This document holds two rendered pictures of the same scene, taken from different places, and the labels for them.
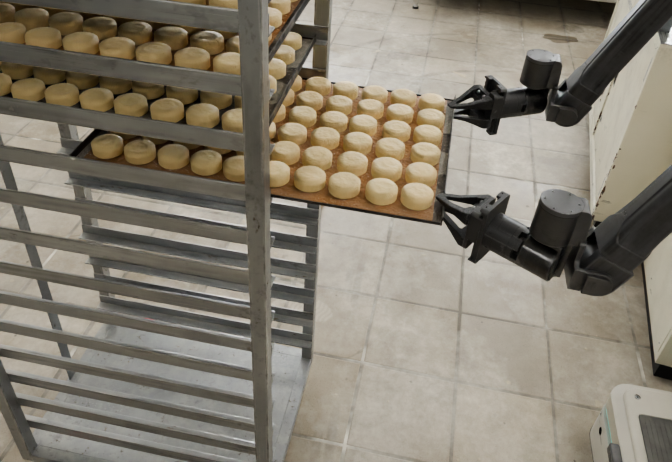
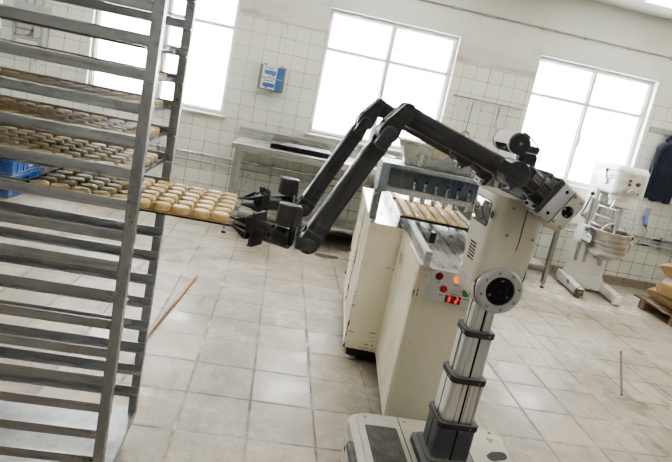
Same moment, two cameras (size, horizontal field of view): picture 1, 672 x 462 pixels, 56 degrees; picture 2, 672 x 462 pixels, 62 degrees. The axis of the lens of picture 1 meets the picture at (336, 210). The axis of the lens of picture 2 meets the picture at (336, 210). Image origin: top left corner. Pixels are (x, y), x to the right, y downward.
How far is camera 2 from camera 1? 87 cm
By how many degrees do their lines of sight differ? 31
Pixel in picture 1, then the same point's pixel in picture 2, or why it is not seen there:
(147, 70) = (83, 130)
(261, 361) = (116, 329)
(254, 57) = (144, 122)
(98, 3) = (65, 94)
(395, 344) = (200, 418)
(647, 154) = (372, 295)
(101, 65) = (57, 126)
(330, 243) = (151, 360)
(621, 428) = (354, 433)
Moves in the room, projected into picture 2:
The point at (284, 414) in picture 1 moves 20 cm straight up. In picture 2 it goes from (112, 442) to (119, 391)
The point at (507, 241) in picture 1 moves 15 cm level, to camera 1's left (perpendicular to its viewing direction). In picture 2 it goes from (265, 228) to (212, 221)
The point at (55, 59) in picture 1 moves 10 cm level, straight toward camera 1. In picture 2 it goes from (30, 122) to (39, 128)
